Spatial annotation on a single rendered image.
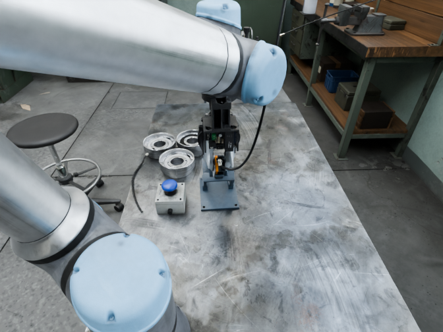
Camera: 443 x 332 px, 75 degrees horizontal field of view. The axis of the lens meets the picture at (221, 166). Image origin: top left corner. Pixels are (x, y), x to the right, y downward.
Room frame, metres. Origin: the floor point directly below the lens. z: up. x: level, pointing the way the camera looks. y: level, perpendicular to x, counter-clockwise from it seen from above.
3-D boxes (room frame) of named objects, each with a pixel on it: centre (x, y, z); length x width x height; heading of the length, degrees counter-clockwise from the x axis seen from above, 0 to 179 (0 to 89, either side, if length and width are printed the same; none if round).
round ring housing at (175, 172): (0.69, 0.13, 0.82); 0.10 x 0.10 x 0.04
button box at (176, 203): (0.54, 0.13, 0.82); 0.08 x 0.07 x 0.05; 2
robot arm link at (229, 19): (0.54, 0.01, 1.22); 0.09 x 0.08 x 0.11; 138
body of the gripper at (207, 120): (0.53, 0.00, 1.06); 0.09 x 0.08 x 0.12; 5
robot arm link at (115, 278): (0.21, 0.13, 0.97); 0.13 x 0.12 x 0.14; 48
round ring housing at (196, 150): (0.81, 0.10, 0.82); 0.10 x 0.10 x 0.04
